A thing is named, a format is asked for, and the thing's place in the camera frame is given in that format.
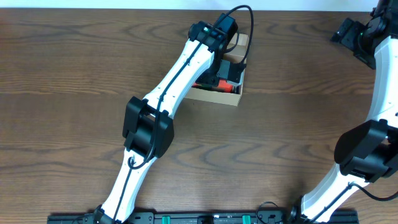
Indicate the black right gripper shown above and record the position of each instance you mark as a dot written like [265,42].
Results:
[344,33]

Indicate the red utility knife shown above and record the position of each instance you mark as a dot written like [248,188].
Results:
[222,86]

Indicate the brown cardboard box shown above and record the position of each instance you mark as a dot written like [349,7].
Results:
[235,56]

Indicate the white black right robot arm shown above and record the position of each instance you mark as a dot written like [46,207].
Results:
[367,152]

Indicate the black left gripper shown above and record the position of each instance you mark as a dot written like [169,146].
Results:
[214,81]

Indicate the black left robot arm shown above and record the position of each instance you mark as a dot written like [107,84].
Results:
[148,126]

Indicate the black mounting rail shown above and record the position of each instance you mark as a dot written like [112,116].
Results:
[263,216]

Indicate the black teardrop tape dispenser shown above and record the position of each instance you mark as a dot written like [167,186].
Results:
[237,90]

